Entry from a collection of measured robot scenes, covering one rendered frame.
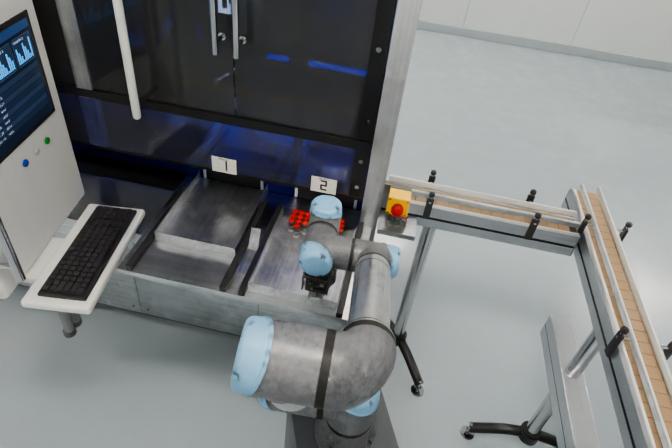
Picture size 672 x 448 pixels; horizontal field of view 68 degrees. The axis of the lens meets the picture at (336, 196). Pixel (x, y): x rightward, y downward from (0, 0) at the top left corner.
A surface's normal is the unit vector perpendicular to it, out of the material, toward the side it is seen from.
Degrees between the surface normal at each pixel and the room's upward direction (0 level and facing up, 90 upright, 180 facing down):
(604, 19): 90
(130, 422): 0
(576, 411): 0
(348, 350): 10
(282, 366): 38
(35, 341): 0
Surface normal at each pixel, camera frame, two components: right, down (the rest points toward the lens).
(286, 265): 0.10, -0.77
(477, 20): -0.19, 0.60
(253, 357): -0.05, -0.24
